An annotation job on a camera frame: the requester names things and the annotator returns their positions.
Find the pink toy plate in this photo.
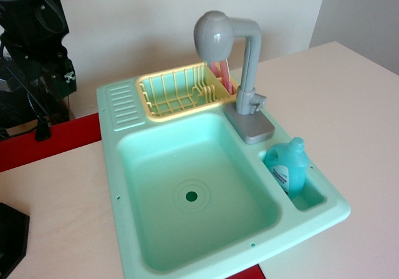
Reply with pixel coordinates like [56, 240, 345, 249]
[219, 60, 233, 95]

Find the grey toy faucet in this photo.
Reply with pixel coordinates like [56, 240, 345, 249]
[193, 11, 275, 144]

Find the pink toy fork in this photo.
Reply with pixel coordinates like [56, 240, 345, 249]
[210, 62, 221, 77]

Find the mint green toy sink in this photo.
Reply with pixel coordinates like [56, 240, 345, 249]
[97, 78, 350, 278]

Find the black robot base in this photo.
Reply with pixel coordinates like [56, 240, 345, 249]
[1, 203, 30, 278]

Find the yellow dish rack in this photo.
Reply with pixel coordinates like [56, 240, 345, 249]
[135, 62, 239, 122]

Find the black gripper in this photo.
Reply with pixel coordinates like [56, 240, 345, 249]
[1, 0, 77, 99]

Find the black cable with plug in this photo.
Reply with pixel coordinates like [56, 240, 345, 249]
[0, 41, 52, 142]

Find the blue detergent bottle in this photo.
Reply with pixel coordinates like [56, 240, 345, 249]
[264, 137, 310, 198]

